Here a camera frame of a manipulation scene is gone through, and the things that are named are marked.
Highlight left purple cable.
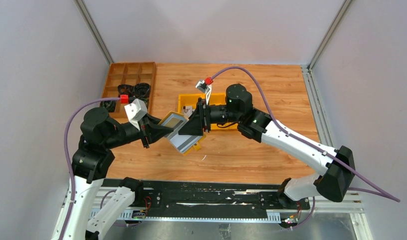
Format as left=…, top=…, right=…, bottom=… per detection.
left=57, top=94, right=130, bottom=240

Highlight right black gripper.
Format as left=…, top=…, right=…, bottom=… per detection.
left=179, top=97, right=242, bottom=137

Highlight yellow bin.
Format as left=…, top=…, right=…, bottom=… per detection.
left=177, top=93, right=205, bottom=116
left=204, top=93, right=230, bottom=131
left=223, top=122, right=238, bottom=130

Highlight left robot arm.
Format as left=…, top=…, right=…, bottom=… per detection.
left=52, top=107, right=173, bottom=240

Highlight yellow leather card holder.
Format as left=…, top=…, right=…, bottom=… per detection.
left=157, top=111, right=207, bottom=157

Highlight black coiled band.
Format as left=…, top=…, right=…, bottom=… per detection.
left=117, top=84, right=135, bottom=98
left=133, top=82, right=151, bottom=98
left=138, top=97, right=149, bottom=108
left=99, top=100, right=117, bottom=113

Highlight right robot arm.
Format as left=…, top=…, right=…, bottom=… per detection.
left=178, top=84, right=355, bottom=209

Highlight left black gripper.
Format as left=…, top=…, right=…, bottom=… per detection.
left=104, top=111, right=174, bottom=148

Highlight left yellow bin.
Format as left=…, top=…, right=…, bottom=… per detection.
left=177, top=93, right=205, bottom=116

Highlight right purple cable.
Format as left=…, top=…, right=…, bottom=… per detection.
left=204, top=66, right=401, bottom=229

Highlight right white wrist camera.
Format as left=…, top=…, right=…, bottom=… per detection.
left=195, top=77, right=214, bottom=105

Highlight middle yellow bin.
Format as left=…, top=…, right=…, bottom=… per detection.
left=204, top=93, right=230, bottom=131

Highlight right yellow bin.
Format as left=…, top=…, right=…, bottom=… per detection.
left=223, top=122, right=238, bottom=130

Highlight purple cable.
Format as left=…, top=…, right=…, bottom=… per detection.
left=57, top=94, right=130, bottom=240
left=204, top=66, right=401, bottom=229

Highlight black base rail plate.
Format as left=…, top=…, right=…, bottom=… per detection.
left=143, top=180, right=310, bottom=220

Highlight wooden compartment tray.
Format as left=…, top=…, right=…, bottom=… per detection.
left=101, top=62, right=157, bottom=113

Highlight silver cards in bin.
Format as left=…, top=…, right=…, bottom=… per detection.
left=181, top=105, right=194, bottom=118

